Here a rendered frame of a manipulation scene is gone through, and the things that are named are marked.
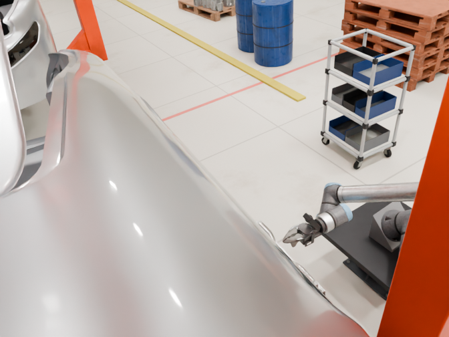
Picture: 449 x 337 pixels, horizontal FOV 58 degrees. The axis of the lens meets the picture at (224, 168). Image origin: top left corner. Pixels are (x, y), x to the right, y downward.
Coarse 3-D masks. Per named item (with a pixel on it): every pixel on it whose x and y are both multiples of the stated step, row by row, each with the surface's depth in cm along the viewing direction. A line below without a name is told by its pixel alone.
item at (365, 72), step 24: (360, 48) 333; (408, 48) 293; (336, 72) 325; (360, 72) 314; (384, 72) 299; (408, 72) 307; (336, 96) 340; (360, 96) 337; (384, 96) 333; (336, 120) 365; (360, 120) 369; (360, 144) 340; (384, 144) 344
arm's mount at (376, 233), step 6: (390, 204) 243; (396, 204) 245; (384, 210) 241; (402, 210) 245; (378, 216) 238; (372, 222) 240; (378, 222) 237; (372, 228) 242; (378, 228) 238; (372, 234) 245; (378, 234) 240; (378, 240) 242; (384, 240) 238; (384, 246) 240; (390, 246) 236; (396, 246) 237
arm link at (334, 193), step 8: (328, 184) 209; (336, 184) 207; (376, 184) 191; (384, 184) 187; (392, 184) 184; (400, 184) 181; (408, 184) 178; (416, 184) 175; (328, 192) 207; (336, 192) 203; (344, 192) 200; (352, 192) 197; (360, 192) 193; (368, 192) 190; (376, 192) 187; (384, 192) 184; (392, 192) 182; (400, 192) 179; (408, 192) 176; (328, 200) 205; (336, 200) 204; (344, 200) 201; (352, 200) 198; (360, 200) 195; (368, 200) 192; (376, 200) 189; (384, 200) 186; (392, 200) 183; (400, 200) 181; (408, 200) 178
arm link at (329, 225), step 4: (320, 216) 189; (324, 216) 188; (328, 216) 188; (324, 220) 187; (328, 220) 187; (332, 220) 188; (324, 224) 188; (328, 224) 187; (332, 224) 187; (328, 228) 187; (332, 228) 188; (324, 232) 190
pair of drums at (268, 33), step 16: (240, 0) 525; (256, 0) 495; (272, 0) 489; (288, 0) 483; (240, 16) 539; (256, 16) 491; (272, 16) 480; (288, 16) 486; (240, 32) 554; (256, 32) 504; (272, 32) 491; (288, 32) 498; (240, 48) 570; (256, 48) 518; (272, 48) 504; (288, 48) 511; (272, 64) 517
